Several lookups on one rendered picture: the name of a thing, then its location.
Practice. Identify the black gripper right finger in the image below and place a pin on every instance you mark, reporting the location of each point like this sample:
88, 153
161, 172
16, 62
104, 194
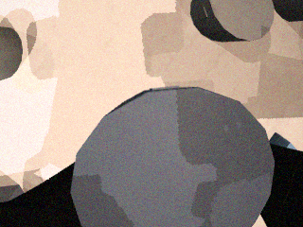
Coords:
285, 205

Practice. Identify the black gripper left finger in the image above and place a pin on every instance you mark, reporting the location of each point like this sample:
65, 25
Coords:
46, 205

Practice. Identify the light blue block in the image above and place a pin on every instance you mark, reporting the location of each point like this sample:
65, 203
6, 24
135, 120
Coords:
279, 140

